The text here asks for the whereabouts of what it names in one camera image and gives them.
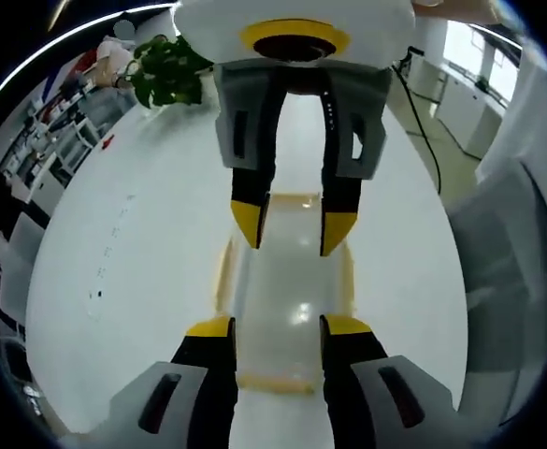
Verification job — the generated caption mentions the clear box with yellow buckles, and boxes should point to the clear box with yellow buckles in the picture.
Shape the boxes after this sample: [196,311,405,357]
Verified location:
[213,188,359,395]

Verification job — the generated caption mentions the grey mesh office chair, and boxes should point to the grey mesh office chair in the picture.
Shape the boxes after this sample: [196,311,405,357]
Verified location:
[444,157,547,415]

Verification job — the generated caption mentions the black cable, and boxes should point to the black cable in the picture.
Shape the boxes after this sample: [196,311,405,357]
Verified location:
[391,45,444,194]

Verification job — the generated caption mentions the white chair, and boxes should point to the white chair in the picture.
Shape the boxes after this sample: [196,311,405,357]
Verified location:
[54,118,102,175]

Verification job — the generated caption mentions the green potted plant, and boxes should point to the green potted plant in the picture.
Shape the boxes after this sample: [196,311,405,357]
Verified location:
[124,35,214,110]

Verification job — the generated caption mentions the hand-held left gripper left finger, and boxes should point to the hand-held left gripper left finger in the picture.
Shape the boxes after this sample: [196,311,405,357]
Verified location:
[108,313,238,449]

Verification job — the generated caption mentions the long curved ceiling light strip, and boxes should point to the long curved ceiling light strip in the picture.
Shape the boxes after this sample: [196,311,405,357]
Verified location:
[0,3,177,100]

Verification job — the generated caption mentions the person's white shirt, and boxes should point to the person's white shirt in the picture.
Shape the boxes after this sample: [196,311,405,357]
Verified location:
[475,45,547,188]

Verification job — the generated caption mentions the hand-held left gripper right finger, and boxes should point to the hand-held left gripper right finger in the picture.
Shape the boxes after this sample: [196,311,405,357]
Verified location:
[318,312,456,449]

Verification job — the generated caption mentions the white shelf unit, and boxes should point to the white shelf unit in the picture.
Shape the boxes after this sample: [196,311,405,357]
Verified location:
[14,77,97,144]

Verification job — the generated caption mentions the white cabinet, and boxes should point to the white cabinet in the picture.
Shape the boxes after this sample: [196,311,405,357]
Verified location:
[410,54,509,161]

